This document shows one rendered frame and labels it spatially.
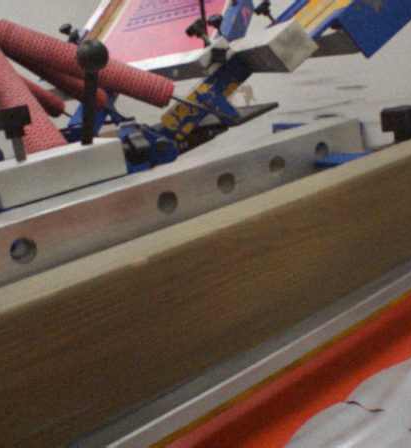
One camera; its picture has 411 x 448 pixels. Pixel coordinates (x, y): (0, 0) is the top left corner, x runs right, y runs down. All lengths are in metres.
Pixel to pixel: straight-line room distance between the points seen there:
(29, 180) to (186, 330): 0.29
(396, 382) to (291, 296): 0.07
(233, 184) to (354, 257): 0.25
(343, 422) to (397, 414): 0.03
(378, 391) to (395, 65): 2.43
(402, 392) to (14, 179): 0.35
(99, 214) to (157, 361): 0.25
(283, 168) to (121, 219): 0.19
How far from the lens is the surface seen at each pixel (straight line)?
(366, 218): 0.32
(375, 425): 0.27
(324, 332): 0.29
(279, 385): 0.32
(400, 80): 2.67
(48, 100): 1.35
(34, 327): 0.22
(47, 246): 0.46
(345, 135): 0.66
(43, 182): 0.51
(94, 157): 0.53
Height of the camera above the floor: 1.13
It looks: 15 degrees down
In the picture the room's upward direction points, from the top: 10 degrees counter-clockwise
